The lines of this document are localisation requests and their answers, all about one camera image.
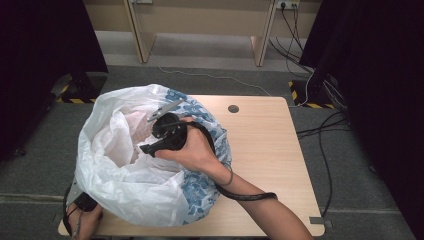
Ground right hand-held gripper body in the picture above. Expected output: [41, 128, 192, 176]
[146, 99, 190, 153]

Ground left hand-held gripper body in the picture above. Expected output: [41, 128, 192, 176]
[64, 179, 99, 213]

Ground white blue-patterned plastic bag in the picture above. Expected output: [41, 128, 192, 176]
[74, 83, 233, 228]

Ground person's left hand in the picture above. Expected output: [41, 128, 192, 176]
[66, 203, 104, 240]

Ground person's right hand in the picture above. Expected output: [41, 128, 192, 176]
[154, 115, 232, 177]

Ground thin black wrist band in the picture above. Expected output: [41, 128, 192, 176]
[215, 165, 234, 187]

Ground black stand base hazard tape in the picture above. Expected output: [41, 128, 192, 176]
[288, 79, 336, 110]
[49, 71, 108, 104]

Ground beige wooden desk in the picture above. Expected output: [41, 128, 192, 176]
[83, 0, 323, 68]

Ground dark curtain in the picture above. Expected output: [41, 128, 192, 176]
[299, 0, 424, 240]
[0, 0, 109, 163]

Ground left hand-held gripper cable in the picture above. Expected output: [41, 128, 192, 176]
[62, 184, 79, 239]

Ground white floor cable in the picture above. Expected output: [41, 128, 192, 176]
[158, 65, 272, 97]

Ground thin white cable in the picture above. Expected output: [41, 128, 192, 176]
[298, 71, 316, 108]

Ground black power cables bundle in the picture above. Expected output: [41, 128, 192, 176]
[268, 3, 316, 76]

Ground black floor cable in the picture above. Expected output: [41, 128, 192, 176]
[296, 111, 351, 218]

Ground grey table edge bracket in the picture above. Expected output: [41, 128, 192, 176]
[309, 216, 334, 229]

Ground wall power outlet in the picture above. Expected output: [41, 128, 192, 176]
[275, 0, 301, 10]

